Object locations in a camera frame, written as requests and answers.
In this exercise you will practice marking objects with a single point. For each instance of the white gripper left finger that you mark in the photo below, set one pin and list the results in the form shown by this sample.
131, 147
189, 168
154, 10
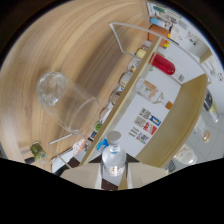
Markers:
81, 176

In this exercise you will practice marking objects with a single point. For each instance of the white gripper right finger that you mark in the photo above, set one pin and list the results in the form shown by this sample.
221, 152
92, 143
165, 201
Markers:
146, 174

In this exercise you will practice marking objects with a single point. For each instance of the clear bottle silver cap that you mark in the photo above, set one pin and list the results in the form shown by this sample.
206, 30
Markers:
114, 158

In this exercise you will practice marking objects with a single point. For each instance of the green white box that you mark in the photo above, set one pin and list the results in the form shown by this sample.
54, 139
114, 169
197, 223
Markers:
98, 126

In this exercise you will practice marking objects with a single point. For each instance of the clear drinking glass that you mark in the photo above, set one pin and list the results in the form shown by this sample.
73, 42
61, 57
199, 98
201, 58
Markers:
66, 101

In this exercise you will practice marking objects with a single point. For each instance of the clear bottle orange cap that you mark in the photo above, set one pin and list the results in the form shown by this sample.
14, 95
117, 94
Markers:
150, 90

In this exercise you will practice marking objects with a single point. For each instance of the white bowl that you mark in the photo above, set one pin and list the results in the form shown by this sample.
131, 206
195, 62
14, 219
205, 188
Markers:
125, 79
115, 96

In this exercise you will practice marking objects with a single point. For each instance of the blue rimmed plate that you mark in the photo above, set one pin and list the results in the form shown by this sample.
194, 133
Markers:
134, 64

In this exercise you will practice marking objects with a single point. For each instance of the red liquid bottle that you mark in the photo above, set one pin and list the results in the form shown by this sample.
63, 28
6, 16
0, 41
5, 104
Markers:
163, 64

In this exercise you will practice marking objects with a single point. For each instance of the white bottle blue label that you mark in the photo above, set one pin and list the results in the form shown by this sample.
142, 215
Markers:
160, 22

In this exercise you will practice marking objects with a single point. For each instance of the white frame wooden shelf rack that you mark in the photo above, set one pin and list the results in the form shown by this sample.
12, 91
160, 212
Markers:
133, 90

